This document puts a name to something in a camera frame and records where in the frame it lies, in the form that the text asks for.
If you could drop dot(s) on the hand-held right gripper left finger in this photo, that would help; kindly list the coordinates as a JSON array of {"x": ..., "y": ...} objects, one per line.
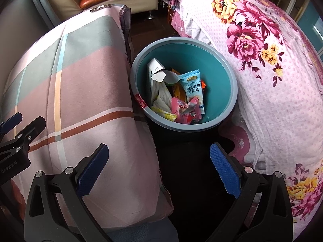
[{"x": 92, "y": 167}]

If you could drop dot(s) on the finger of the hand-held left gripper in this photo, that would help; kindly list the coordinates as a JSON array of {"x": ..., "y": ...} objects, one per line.
[
  {"x": 11, "y": 122},
  {"x": 32, "y": 128}
]

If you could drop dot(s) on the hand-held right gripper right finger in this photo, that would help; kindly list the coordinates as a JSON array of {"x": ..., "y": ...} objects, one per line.
[{"x": 225, "y": 171}]

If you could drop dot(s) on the pink snack wrapper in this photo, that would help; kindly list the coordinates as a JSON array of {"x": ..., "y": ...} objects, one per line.
[{"x": 180, "y": 108}]

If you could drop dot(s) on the light blue oatmeal sachet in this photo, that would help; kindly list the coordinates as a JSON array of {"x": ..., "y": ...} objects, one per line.
[{"x": 193, "y": 93}]

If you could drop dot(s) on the yellow white wrapper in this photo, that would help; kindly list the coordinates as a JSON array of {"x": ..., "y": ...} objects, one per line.
[{"x": 161, "y": 98}]

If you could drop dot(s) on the teal trash bin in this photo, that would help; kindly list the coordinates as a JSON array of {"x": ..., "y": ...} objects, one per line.
[{"x": 214, "y": 63}]

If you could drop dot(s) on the white paper box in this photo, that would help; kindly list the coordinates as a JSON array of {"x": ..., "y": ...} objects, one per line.
[{"x": 154, "y": 70}]

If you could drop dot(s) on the pink plaid covered table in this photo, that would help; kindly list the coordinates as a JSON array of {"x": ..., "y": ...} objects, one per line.
[{"x": 88, "y": 93}]

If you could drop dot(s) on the pink floral blanket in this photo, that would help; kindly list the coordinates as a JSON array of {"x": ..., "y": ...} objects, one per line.
[{"x": 265, "y": 93}]

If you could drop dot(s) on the person's leg in jeans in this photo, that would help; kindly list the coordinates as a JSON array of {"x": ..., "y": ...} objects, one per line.
[{"x": 151, "y": 232}]

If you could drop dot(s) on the cream leather sofa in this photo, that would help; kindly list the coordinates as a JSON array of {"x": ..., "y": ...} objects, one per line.
[{"x": 63, "y": 2}]

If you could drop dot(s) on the teal panel door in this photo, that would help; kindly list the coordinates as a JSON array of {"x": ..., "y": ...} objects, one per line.
[{"x": 310, "y": 25}]

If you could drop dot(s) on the grey metal door frame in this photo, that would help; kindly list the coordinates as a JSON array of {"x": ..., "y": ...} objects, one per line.
[{"x": 40, "y": 2}]

